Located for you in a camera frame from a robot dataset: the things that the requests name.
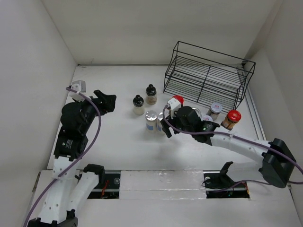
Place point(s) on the silver-capped blue-label shaker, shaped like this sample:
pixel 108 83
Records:
pixel 159 125
pixel 151 120

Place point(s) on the red-capped dark sauce bottle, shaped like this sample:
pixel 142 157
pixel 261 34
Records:
pixel 179 98

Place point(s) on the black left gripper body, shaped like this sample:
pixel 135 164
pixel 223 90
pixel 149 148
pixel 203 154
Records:
pixel 91 111

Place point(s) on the white-lid spice jar front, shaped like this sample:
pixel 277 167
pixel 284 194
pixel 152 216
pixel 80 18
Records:
pixel 206 118

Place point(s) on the open clear glass jar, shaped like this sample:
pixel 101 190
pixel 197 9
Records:
pixel 198 112

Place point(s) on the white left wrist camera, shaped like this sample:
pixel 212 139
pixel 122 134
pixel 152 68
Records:
pixel 80 87

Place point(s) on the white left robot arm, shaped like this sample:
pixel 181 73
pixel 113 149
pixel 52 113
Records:
pixel 59 203

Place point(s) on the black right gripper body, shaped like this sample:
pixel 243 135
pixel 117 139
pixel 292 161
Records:
pixel 177 123

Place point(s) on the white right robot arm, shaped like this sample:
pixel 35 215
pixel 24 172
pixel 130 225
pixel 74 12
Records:
pixel 271 160

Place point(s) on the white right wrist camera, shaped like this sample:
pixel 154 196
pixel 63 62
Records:
pixel 173 106

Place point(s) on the black-capped white powder bottle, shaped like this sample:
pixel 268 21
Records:
pixel 138 103

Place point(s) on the black wire shelf rack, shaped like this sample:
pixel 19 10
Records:
pixel 206 76

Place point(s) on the red-lid brown sauce jar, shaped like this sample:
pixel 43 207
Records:
pixel 231 119

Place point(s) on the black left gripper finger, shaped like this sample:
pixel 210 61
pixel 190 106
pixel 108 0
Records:
pixel 103 97
pixel 107 107

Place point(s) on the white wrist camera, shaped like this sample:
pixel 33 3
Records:
pixel 173 106
pixel 80 87

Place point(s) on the black-capped brown spice bottle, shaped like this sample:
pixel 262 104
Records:
pixel 151 94

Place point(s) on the white-lid spice jar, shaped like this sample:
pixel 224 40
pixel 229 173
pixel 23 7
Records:
pixel 214 110
pixel 206 118

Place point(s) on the white-lid spice jar back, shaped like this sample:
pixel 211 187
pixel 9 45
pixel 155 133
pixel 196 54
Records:
pixel 214 110

